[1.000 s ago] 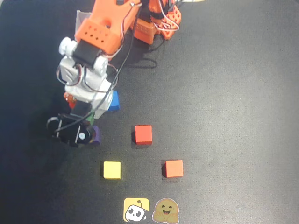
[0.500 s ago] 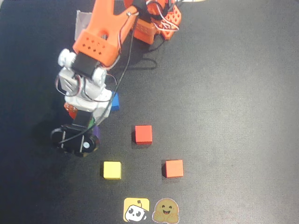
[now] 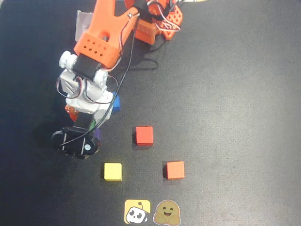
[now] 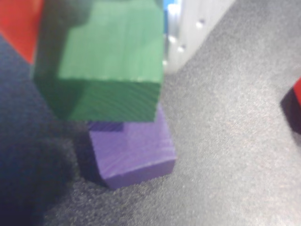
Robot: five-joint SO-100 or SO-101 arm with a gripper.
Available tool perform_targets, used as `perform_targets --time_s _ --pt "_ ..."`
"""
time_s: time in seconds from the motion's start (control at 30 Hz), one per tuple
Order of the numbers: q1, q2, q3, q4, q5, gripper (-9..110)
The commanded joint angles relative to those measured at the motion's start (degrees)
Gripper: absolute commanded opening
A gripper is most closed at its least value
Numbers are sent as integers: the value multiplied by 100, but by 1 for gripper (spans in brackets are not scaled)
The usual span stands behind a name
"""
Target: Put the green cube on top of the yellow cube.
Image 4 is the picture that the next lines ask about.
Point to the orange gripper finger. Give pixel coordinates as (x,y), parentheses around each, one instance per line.
(18,26)

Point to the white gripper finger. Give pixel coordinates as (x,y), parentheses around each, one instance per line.
(195,30)

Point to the green wooden cube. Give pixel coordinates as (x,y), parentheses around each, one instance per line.
(113,58)

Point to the red wooden cube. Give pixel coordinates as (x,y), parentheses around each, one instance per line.
(298,94)

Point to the purple wooden cube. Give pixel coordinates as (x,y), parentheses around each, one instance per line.
(134,155)

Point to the black table mat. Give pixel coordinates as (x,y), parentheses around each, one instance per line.
(223,153)

